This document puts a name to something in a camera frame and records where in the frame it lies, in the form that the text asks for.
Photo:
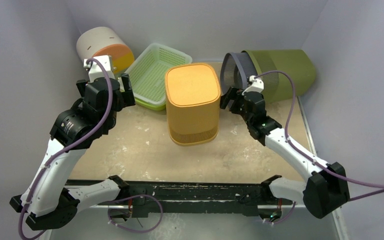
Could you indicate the light green mesh tray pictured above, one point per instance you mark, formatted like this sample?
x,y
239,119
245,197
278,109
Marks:
x,y
147,73

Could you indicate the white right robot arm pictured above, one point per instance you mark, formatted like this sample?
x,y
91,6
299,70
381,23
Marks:
x,y
311,168

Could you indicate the white drawer cabinet coloured fronts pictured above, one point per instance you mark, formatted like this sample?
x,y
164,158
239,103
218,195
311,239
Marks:
x,y
101,41

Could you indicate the aluminium frame rail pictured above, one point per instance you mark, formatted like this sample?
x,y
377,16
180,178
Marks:
x,y
317,197

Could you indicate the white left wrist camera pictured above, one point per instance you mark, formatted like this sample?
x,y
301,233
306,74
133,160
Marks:
x,y
95,71

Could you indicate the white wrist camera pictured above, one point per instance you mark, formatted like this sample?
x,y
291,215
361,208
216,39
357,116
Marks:
x,y
95,71
256,85

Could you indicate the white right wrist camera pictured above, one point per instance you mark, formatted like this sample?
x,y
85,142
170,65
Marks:
x,y
256,85

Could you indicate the olive green waste basket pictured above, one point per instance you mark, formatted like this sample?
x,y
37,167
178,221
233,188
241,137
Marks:
x,y
294,62

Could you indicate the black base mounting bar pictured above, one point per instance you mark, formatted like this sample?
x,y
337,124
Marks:
x,y
247,199

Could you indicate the green solid tray underneath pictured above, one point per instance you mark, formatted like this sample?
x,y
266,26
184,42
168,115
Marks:
x,y
150,106

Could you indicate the yellow slatted waste basket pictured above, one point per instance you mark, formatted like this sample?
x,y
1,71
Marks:
x,y
193,95

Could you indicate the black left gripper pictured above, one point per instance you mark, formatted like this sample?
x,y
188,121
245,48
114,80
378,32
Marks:
x,y
126,97

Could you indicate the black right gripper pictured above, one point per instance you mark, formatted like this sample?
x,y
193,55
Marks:
x,y
237,103

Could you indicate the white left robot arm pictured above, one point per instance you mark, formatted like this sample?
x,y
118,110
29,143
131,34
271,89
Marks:
x,y
47,202

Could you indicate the grey slatted waste basket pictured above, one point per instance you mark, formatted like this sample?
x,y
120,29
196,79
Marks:
x,y
235,71

